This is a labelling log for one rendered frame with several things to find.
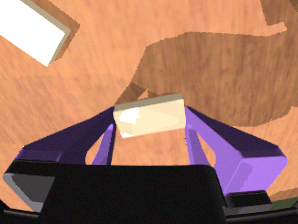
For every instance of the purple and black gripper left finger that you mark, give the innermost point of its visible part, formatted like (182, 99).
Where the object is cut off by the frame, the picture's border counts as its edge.
(70, 145)

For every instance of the white domino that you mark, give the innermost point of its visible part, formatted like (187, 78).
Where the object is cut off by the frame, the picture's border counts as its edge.
(32, 29)

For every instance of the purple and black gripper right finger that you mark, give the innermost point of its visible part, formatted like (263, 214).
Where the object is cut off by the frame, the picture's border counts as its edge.
(244, 163)

